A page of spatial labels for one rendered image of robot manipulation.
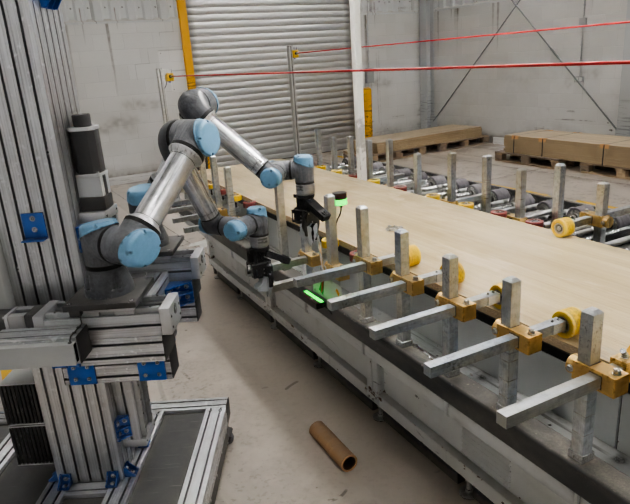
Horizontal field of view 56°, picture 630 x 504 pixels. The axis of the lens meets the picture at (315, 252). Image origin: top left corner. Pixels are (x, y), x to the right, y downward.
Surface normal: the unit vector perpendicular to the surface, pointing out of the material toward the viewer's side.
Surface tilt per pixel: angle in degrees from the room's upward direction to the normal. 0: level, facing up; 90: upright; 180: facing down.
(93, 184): 90
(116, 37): 90
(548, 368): 90
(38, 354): 90
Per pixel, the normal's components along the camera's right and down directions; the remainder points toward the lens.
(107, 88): 0.50, 0.23
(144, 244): 0.77, 0.22
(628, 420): -0.88, 0.20
